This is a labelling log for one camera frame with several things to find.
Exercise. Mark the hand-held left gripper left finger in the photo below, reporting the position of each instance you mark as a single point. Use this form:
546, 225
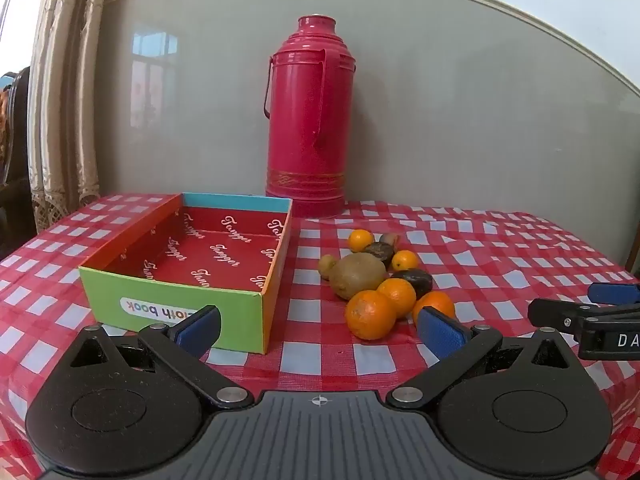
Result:
197, 327

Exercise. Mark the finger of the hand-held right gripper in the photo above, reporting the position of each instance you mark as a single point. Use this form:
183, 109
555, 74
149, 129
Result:
555, 314
615, 293

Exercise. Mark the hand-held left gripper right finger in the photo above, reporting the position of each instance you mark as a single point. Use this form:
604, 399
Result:
440, 332

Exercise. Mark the medium orange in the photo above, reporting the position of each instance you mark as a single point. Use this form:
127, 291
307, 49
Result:
437, 304
397, 296

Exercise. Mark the colourful cardboard box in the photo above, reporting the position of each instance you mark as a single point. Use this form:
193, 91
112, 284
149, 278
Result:
235, 310

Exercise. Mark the large orange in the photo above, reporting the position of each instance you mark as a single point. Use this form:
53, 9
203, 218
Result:
370, 314

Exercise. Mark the small orange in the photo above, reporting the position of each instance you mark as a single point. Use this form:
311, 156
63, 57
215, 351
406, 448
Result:
361, 240
405, 260

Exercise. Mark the large brown kiwi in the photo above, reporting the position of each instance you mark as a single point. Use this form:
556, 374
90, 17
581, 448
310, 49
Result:
357, 275

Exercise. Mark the red checkered tablecloth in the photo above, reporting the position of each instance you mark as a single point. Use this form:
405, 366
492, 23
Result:
320, 340

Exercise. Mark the red thermos flask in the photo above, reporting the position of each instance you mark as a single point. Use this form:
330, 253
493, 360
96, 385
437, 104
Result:
305, 125

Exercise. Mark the wooden wicker chair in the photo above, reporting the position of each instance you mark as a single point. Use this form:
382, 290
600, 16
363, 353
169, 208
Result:
15, 160

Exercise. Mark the beige satin curtain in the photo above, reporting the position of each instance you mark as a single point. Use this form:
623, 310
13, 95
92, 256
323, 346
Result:
65, 110

